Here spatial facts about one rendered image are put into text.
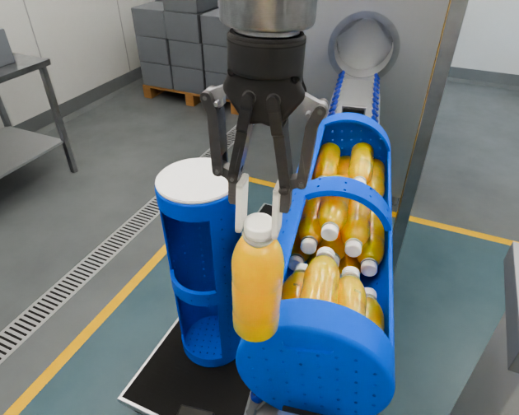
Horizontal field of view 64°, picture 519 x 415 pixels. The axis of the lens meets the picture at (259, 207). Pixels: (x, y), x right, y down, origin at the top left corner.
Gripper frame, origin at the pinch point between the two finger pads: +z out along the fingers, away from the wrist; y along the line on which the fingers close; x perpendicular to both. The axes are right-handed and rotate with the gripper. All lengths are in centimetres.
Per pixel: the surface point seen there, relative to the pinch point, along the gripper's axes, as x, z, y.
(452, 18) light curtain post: -145, -2, -40
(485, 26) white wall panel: -514, 57, -138
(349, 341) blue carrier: -4.3, 25.4, -14.5
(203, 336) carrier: -76, 129, 41
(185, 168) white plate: -76, 42, 44
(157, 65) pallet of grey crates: -367, 97, 200
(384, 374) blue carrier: -4.3, 31.5, -21.1
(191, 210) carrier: -58, 45, 35
